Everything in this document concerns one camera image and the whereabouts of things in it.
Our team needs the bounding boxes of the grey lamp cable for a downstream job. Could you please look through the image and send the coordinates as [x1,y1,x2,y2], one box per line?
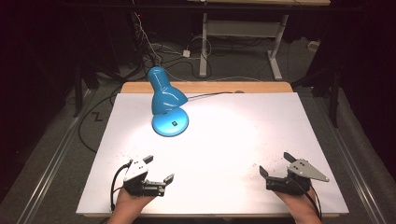
[186,91,246,102]

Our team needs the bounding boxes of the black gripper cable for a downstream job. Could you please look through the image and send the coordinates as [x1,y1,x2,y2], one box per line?
[306,184,323,221]
[109,161,134,213]

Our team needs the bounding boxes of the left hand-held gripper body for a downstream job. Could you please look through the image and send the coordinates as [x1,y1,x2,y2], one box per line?
[122,159,167,198]

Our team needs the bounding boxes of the white floor socket box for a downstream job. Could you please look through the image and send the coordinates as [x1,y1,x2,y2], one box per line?
[307,39,321,53]

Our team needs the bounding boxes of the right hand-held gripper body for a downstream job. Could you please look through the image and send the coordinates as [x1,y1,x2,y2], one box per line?
[265,159,331,197]

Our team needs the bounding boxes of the metal floor rail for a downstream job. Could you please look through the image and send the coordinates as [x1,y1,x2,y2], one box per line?
[14,89,98,224]
[321,92,389,224]

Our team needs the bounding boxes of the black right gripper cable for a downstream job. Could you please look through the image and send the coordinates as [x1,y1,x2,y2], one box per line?
[306,184,323,221]

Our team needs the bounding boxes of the bundle of floor cables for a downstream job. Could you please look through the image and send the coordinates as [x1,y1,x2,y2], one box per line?
[129,10,206,80]

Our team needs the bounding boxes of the white metal desk frame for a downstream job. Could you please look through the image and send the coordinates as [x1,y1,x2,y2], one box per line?
[198,11,290,81]

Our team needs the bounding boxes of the blue desk lamp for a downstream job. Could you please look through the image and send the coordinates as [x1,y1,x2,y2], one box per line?
[147,65,190,137]

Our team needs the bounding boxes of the person's right hand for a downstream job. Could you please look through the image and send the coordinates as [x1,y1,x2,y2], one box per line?
[274,189,319,217]

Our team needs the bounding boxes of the person's left hand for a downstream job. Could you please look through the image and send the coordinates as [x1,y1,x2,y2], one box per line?
[116,188,157,215]

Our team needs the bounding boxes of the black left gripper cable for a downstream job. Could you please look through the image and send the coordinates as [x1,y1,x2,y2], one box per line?
[109,161,134,213]

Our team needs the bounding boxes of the white table mat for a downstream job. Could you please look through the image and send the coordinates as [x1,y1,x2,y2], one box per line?
[76,91,350,217]

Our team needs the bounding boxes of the black floor cable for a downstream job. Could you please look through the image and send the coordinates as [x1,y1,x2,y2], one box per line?
[77,91,123,154]

